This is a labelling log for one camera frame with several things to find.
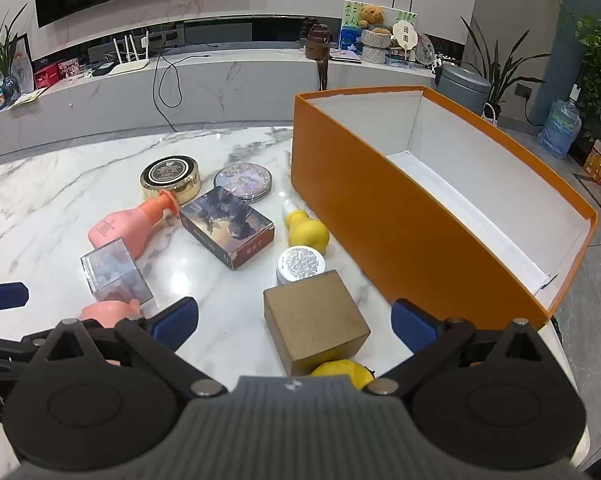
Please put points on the green ivy plant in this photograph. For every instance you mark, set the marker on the green ivy plant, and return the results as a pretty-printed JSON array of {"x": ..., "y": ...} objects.
[{"x": 600, "y": 55}]

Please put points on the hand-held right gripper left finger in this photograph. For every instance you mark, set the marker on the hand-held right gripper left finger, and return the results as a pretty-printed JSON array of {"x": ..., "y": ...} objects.
[{"x": 175, "y": 322}]

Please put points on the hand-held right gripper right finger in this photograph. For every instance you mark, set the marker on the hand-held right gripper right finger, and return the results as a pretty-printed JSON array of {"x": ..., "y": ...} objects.
[{"x": 410, "y": 325}]

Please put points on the round paper fan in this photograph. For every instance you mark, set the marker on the round paper fan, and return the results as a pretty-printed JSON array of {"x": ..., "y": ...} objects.
[{"x": 404, "y": 34}]

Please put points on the white marble tv console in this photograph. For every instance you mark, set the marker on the white marble tv console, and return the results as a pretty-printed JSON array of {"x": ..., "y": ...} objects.
[{"x": 230, "y": 85}]

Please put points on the yellow rounded plastic case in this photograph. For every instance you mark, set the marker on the yellow rounded plastic case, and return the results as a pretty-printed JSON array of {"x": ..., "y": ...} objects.
[{"x": 343, "y": 372}]

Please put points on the decorated plate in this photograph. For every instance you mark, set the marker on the decorated plate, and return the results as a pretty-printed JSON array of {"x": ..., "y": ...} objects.
[{"x": 425, "y": 50}]

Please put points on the grey trash bin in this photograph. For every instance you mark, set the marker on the grey trash bin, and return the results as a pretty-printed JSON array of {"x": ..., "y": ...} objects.
[{"x": 463, "y": 87}]

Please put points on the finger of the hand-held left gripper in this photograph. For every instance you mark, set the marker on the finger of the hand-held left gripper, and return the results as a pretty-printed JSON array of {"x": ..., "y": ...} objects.
[
  {"x": 0, "y": 347},
  {"x": 5, "y": 296}
]

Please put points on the long-leaf potted plant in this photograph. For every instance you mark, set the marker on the long-leaf potted plant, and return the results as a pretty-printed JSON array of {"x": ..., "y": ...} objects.
[{"x": 500, "y": 85}]

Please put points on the white labelled jar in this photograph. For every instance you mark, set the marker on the white labelled jar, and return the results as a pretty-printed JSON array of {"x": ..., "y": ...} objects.
[{"x": 300, "y": 262}]

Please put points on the white woven basket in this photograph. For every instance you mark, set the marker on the white woven basket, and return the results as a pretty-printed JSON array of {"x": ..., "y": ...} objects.
[
  {"x": 375, "y": 36},
  {"x": 375, "y": 54}
]

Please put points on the brown cube box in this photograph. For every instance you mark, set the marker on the brown cube box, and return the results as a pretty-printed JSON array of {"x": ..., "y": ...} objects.
[{"x": 310, "y": 310}]

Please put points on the small black device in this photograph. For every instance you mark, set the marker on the small black device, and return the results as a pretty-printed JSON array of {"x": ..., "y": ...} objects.
[{"x": 102, "y": 70}]

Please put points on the yellow gourd-shaped bottle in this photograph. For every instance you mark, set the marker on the yellow gourd-shaped bottle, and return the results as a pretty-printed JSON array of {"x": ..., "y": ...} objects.
[{"x": 305, "y": 232}]

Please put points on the dark printed card box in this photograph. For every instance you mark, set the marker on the dark printed card box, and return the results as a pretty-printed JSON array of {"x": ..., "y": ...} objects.
[{"x": 225, "y": 225}]

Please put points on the pink box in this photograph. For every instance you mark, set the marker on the pink box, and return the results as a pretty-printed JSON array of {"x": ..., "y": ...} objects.
[{"x": 69, "y": 68}]

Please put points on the red box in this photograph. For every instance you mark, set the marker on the red box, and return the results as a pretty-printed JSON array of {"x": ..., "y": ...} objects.
[{"x": 46, "y": 77}]

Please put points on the pink pump bottle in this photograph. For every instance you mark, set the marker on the pink pump bottle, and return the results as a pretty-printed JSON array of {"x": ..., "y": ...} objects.
[{"x": 125, "y": 227}]

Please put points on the glittery round compact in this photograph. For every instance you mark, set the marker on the glittery round compact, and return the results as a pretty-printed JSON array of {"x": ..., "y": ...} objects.
[{"x": 243, "y": 180}]

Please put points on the white router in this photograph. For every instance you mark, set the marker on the white router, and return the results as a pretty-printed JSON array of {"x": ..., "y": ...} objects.
[{"x": 130, "y": 65}]

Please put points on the blue water jug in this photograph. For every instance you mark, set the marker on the blue water jug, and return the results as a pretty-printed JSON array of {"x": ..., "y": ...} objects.
[{"x": 558, "y": 127}]

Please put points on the dark picture frame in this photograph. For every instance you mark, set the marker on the dark picture frame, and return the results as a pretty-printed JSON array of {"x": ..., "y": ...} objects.
[{"x": 24, "y": 67}]

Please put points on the clear acrylic cube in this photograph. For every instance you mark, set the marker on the clear acrylic cube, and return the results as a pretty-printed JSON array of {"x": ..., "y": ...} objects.
[{"x": 115, "y": 272}]

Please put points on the potted orchid plant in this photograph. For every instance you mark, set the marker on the potted orchid plant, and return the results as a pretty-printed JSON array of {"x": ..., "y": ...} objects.
[{"x": 5, "y": 60}]

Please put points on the orange cardboard box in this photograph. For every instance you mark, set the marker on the orange cardboard box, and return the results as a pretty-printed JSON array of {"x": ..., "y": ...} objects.
[{"x": 405, "y": 240}]

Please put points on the stack of books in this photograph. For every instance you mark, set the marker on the stack of books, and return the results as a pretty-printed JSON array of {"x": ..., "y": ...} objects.
[{"x": 346, "y": 56}]

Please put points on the flat blue box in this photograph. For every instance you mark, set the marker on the flat blue box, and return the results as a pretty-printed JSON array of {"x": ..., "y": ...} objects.
[{"x": 400, "y": 61}]

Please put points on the brown teddy bear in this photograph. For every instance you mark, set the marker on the brown teddy bear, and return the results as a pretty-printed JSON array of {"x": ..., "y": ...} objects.
[{"x": 371, "y": 14}]

